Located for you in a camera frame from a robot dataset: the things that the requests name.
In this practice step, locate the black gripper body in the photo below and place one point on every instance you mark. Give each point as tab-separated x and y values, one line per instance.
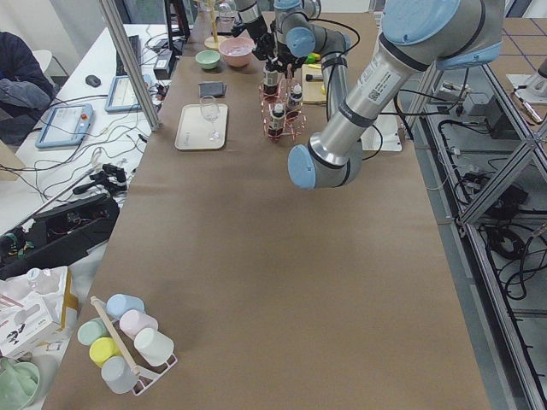
284	55
257	26

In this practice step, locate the tea bottle white cap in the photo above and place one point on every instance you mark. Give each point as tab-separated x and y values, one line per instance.
270	81

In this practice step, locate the copper wire bottle basket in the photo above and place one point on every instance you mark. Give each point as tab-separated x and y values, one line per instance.
281	98

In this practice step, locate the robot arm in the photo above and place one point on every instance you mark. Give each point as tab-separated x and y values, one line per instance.
252	21
414	35

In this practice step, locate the pink bowl with ice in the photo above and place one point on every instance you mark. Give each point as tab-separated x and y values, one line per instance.
237	52

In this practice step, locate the steel muddler black tip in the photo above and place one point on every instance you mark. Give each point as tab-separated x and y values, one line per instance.
313	78

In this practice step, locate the wooden cutting board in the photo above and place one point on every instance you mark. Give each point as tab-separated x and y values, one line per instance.
313	92

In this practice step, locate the wooden cup tree stand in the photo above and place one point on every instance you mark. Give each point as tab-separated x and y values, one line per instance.
214	41

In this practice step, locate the green bowl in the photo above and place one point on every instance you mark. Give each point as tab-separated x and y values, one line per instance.
208	59

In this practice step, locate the grey folded cloth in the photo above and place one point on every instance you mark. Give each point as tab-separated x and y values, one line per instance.
212	88

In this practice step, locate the clear wine glass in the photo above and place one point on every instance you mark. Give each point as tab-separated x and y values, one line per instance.
210	112

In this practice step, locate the cream rabbit tray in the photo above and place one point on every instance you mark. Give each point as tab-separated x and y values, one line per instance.
194	131

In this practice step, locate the blue teach pendant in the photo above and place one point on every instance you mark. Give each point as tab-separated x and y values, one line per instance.
65	126
121	97

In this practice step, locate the computer mouse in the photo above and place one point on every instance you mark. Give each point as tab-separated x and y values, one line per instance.
93	81

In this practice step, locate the black tool bag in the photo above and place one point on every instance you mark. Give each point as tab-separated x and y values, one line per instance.
60	236

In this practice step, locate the blue cup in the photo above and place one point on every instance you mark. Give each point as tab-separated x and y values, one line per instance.
118	304

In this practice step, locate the pink cup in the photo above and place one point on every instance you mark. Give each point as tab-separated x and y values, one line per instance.
133	321

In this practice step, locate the white cup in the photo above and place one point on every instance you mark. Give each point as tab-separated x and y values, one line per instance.
155	347

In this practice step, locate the green cup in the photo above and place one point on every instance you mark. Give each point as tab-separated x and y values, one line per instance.
92	330

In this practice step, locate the yellow cup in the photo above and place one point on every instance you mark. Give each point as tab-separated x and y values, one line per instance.
103	349

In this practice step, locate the white cardboard box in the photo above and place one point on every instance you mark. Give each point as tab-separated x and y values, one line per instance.
36	307

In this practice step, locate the white cup rack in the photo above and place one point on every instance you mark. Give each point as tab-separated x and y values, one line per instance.
125	343

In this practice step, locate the grey cup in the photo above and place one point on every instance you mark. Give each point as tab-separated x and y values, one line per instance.
118	375

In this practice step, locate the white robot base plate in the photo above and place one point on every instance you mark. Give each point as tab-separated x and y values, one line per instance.
382	135

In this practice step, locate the aluminium frame post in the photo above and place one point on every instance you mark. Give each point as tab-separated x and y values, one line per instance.
118	35

